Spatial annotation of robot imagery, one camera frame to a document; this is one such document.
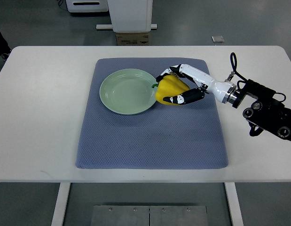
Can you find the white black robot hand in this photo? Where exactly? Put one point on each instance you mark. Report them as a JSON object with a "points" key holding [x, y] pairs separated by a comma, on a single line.
{"points": [[200, 83]]}

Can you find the yellow bell pepper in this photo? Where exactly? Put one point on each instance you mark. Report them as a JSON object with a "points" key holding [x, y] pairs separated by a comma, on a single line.
{"points": [[169, 86]]}

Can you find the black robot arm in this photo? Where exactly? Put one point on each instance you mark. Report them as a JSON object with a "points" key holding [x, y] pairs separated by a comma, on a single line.
{"points": [[266, 113]]}

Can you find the small grey floor plate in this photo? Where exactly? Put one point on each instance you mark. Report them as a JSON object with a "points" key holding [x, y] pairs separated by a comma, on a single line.
{"points": [[217, 39]]}

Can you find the light green plate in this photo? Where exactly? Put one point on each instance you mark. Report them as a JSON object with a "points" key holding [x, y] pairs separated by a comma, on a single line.
{"points": [[128, 91]]}

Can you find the blue-grey quilted mat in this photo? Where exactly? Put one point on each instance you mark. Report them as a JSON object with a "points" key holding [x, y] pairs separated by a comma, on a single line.
{"points": [[186, 137]]}

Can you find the brown cardboard box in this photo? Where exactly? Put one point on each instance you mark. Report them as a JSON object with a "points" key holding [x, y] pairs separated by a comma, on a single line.
{"points": [[132, 39]]}

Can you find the right white table leg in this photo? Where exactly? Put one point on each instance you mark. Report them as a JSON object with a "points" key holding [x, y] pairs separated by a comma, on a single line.
{"points": [[233, 204]]}

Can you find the white table leg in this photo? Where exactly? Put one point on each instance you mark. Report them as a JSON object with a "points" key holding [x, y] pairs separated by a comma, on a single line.
{"points": [[61, 204], [233, 204]]}

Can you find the white cabinet with slot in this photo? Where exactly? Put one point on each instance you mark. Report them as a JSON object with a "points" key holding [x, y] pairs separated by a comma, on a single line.
{"points": [[87, 6]]}

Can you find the left white table leg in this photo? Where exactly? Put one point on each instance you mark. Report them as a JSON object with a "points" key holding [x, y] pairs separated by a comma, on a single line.
{"points": [[61, 204]]}

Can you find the black object at left edge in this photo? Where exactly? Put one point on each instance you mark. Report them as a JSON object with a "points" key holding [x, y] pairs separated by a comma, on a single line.
{"points": [[5, 50]]}

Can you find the white pedestal machine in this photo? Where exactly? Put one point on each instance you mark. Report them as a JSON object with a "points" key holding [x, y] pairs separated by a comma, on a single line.
{"points": [[129, 16]]}

